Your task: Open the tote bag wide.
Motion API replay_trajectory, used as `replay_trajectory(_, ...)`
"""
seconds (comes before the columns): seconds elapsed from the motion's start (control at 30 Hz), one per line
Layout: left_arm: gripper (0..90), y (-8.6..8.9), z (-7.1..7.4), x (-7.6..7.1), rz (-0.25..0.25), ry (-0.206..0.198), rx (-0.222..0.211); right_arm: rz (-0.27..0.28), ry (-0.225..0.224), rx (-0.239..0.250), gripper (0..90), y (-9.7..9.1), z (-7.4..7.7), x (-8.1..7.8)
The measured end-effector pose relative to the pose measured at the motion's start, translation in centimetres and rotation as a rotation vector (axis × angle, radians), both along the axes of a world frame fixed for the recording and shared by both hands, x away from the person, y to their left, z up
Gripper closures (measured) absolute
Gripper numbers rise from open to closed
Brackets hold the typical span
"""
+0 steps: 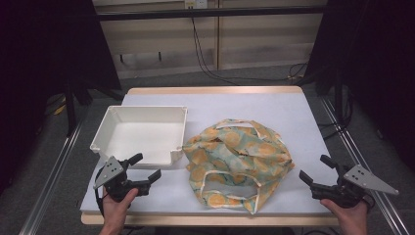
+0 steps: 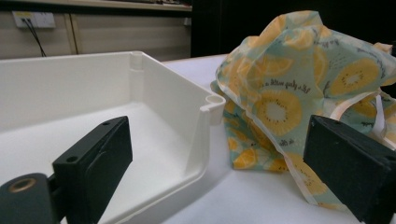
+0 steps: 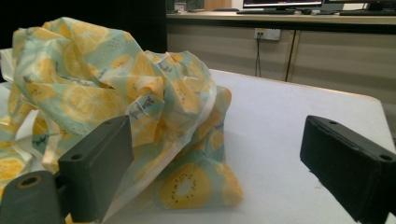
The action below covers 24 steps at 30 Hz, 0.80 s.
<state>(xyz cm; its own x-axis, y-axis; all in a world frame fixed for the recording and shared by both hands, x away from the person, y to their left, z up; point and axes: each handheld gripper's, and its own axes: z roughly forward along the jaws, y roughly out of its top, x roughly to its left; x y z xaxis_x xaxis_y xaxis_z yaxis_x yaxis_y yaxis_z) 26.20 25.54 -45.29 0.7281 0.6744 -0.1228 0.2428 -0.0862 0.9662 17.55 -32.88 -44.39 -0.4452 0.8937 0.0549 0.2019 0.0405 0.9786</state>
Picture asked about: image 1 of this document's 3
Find light grey table mat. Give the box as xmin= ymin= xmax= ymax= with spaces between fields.
xmin=79 ymin=92 xmax=341 ymax=215

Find black horizontal frame bar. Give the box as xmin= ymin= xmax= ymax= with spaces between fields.
xmin=97 ymin=5 xmax=327 ymax=23

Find person's left hand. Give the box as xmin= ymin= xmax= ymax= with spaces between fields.
xmin=99 ymin=187 xmax=140 ymax=227

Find black curtain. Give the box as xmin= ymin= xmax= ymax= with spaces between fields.
xmin=0 ymin=0 xmax=122 ymax=197
xmin=306 ymin=0 xmax=415 ymax=170

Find silver floor rail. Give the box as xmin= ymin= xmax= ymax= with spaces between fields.
xmin=319 ymin=96 xmax=410 ymax=235
xmin=19 ymin=120 xmax=82 ymax=235

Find black floor cables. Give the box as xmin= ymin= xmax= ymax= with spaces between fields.
xmin=317 ymin=84 xmax=355 ymax=141

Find black metal stand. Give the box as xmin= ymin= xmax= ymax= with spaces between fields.
xmin=63 ymin=81 xmax=79 ymax=137

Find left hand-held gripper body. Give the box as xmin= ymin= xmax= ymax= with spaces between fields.
xmin=93 ymin=156 xmax=153 ymax=203

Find white plastic bin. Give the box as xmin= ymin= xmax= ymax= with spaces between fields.
xmin=89 ymin=105 xmax=189 ymax=170

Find person's right hand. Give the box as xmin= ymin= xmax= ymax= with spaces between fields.
xmin=319 ymin=198 xmax=370 ymax=227

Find long black wall cable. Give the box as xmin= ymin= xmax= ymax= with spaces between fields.
xmin=190 ymin=16 xmax=309 ymax=86

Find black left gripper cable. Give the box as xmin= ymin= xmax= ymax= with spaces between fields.
xmin=93 ymin=165 xmax=107 ymax=217

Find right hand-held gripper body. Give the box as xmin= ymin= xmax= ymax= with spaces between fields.
xmin=310 ymin=164 xmax=400 ymax=210

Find white wall outlet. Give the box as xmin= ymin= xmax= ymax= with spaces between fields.
xmin=184 ymin=0 xmax=208 ymax=10

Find orange print fabric bag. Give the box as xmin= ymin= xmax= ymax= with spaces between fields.
xmin=181 ymin=118 xmax=296 ymax=215

